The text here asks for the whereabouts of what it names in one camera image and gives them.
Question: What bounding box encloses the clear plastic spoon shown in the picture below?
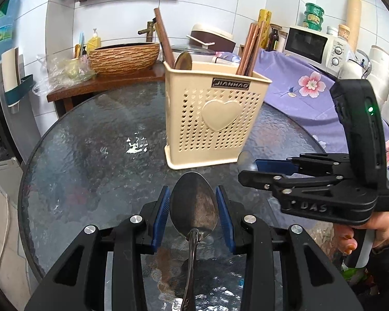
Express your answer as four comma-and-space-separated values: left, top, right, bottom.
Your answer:
237, 151, 258, 173

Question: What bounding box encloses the pointed steel spoon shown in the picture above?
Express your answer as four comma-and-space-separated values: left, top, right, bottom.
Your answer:
169, 171, 220, 311

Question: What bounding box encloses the wooden counter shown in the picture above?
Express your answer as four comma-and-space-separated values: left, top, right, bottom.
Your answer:
47, 61, 167, 111

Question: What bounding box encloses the white kettle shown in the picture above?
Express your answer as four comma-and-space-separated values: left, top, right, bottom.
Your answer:
340, 59, 367, 80

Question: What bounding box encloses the dark brown glass bottle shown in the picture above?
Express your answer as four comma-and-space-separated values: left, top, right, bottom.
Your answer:
267, 27, 279, 51

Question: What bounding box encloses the round wooden spoon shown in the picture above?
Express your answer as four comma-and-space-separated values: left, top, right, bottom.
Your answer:
175, 52, 193, 71

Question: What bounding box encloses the purple floral cloth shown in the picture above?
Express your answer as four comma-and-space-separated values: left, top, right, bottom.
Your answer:
214, 47, 389, 172

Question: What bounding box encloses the clear plastic bag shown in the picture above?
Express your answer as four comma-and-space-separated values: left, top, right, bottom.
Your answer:
32, 54, 96, 96

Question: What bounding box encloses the white microwave oven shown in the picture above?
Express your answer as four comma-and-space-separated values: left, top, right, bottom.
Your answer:
283, 26, 351, 78

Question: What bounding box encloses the white cutting board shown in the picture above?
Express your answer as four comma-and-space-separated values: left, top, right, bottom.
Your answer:
2, 48, 20, 91

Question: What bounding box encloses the grey water dispenser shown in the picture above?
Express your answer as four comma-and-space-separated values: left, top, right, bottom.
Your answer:
0, 68, 23, 195

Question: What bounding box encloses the yellow soap bottle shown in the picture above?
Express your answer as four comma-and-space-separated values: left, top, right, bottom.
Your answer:
87, 29, 102, 54

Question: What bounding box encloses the yellow tall package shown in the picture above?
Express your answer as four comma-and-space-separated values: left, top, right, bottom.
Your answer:
259, 9, 272, 49

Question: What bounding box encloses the teal wall rack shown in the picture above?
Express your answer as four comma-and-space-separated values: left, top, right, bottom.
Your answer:
5, 74, 35, 114

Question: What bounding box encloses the woven brown basin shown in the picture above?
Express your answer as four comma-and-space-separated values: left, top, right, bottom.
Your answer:
88, 42, 160, 76

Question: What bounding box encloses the blue water jug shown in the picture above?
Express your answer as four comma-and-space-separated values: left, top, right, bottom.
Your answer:
0, 0, 22, 68

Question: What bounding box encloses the brown and white rice cooker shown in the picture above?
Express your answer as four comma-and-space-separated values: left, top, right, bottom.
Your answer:
186, 23, 237, 54

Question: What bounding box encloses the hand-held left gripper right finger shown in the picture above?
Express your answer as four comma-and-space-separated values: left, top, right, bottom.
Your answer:
215, 185, 365, 311

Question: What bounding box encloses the glass pot lid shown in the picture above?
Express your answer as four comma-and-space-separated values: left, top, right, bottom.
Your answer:
170, 44, 216, 59

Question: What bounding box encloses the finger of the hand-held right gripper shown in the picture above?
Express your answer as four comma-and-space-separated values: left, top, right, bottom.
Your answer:
255, 153, 353, 178
238, 169, 345, 199

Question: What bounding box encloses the beige rolled mat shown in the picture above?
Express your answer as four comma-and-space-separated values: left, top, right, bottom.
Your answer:
346, 0, 362, 52

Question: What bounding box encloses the long wooden utensil handle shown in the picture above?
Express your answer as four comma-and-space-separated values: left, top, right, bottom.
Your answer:
154, 8, 176, 69

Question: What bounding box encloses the brass faucet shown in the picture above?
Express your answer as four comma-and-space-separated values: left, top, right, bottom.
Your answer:
138, 18, 158, 43

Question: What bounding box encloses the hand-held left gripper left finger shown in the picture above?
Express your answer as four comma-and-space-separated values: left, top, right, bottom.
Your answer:
24, 185, 172, 311

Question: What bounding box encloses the person's right hand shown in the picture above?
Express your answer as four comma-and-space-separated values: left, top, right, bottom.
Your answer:
333, 211, 389, 255

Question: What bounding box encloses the beige cloth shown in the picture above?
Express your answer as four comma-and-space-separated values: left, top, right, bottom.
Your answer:
0, 178, 43, 299

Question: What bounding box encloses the cream perforated utensil holder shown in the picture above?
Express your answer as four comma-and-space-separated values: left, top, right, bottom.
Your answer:
163, 61, 273, 169

